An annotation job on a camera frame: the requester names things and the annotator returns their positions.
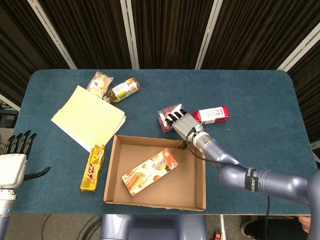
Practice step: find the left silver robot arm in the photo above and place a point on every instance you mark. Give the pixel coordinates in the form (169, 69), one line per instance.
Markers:
(6, 212)

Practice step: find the open brown cardboard box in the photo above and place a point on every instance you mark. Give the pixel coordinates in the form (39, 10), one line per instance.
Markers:
(180, 185)

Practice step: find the orange cookie box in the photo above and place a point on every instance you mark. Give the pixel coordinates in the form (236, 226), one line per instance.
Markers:
(150, 172)

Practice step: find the white partition post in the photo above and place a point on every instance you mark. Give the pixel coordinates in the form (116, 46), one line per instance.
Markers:
(298, 48)
(10, 102)
(208, 35)
(52, 35)
(130, 35)

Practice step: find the black shoe white sole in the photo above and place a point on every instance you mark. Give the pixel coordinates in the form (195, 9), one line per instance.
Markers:
(251, 231)

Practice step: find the pale yellow spiral notebook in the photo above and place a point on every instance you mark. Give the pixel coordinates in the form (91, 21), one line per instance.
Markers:
(87, 117)

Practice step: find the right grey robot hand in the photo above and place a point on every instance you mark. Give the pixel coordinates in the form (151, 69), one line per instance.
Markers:
(186, 123)

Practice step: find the green apple tea bottle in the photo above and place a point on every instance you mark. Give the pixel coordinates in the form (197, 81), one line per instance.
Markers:
(122, 91)

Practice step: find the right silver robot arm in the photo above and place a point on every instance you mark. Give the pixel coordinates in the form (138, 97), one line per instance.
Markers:
(275, 182)

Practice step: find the black equipment stand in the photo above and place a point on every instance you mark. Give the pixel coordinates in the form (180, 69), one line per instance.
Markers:
(8, 117)

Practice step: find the silver robot torso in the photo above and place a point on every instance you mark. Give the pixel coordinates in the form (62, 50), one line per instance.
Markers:
(155, 227)

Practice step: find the red white drink carton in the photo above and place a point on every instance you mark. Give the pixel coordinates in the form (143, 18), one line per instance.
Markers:
(212, 114)

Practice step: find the clear bag of pastries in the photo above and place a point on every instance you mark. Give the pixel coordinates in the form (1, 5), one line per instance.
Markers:
(98, 83)

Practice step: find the gold wafer snack pack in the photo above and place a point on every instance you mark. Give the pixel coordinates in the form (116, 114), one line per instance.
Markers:
(92, 170)

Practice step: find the small red floor device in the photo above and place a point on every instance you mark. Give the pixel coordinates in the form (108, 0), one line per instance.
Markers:
(218, 236)

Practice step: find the red clear snack packet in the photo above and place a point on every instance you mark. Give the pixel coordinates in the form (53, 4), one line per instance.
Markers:
(163, 127)

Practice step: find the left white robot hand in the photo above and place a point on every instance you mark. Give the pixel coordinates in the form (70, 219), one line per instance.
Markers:
(12, 170)

